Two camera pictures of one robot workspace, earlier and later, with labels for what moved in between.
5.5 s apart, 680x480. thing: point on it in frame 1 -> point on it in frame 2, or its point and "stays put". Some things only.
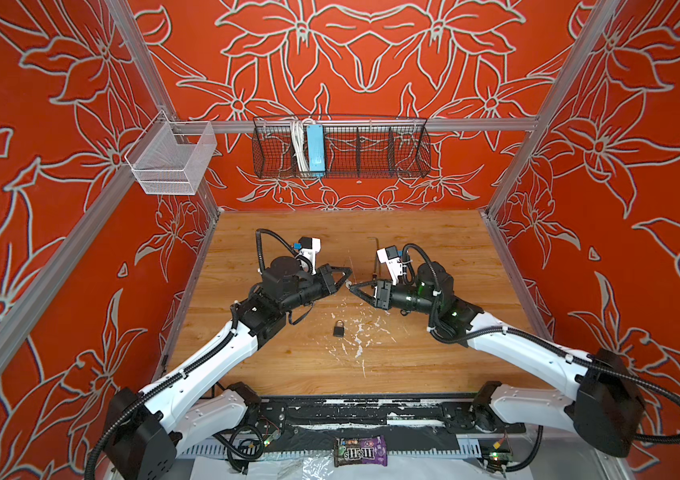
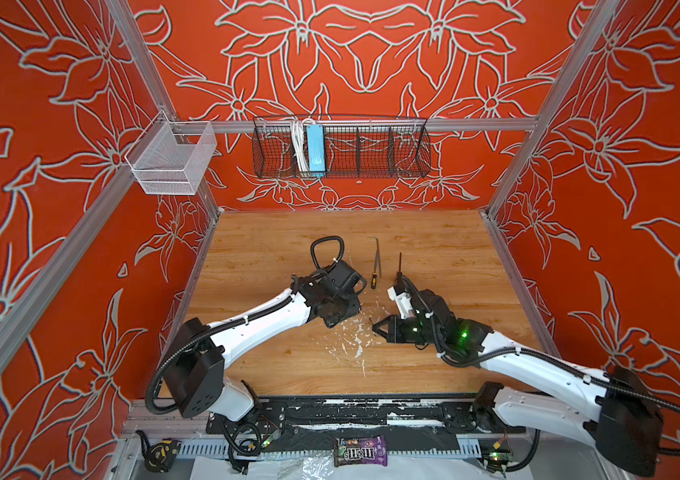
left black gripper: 328,286 -> 354,308
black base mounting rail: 374,415 stays put
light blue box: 315,150 stays put
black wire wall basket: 354,148 stays put
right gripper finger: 364,292 -> 390,334
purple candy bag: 356,451 stays put
